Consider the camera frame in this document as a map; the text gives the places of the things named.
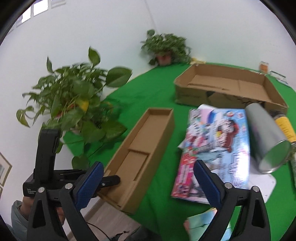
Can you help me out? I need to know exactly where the light green paper booklet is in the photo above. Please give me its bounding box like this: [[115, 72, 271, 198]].
[[184, 207, 233, 241]]

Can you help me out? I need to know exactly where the silver metal cup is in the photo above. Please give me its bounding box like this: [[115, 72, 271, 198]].
[[245, 103, 291, 174]]

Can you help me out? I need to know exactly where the small white green box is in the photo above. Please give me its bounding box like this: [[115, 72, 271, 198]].
[[269, 70, 290, 87]]

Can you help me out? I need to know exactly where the long narrow cardboard box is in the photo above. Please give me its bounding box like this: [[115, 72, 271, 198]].
[[99, 108, 175, 214]]

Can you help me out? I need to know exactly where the black cable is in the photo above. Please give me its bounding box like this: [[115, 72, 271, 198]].
[[85, 220, 130, 241]]

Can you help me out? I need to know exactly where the yellow label jar black lid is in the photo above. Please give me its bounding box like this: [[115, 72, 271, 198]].
[[270, 110, 296, 146]]

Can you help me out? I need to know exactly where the white plastic box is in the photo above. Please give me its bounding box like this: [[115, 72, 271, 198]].
[[248, 166, 276, 203]]

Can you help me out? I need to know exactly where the colourful comic book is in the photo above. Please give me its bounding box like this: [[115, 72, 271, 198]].
[[171, 104, 250, 204]]

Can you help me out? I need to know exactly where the large flat cardboard box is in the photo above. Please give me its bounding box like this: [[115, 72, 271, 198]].
[[174, 64, 288, 114]]

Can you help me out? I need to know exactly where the grey sleeve forearm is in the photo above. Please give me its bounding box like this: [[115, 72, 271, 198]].
[[11, 200, 28, 241]]

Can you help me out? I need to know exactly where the person's left hand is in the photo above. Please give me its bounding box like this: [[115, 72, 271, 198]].
[[18, 195, 67, 224]]

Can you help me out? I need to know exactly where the wall picture frame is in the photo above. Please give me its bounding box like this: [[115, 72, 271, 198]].
[[0, 153, 12, 194]]

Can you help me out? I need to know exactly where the small potted green plant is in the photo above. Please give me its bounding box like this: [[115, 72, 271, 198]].
[[140, 29, 191, 66]]

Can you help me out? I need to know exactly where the small orange box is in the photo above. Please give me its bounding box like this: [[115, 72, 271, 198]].
[[259, 61, 269, 74]]

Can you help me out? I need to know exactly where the large potted green plant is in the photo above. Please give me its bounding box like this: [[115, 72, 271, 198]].
[[16, 48, 132, 170]]

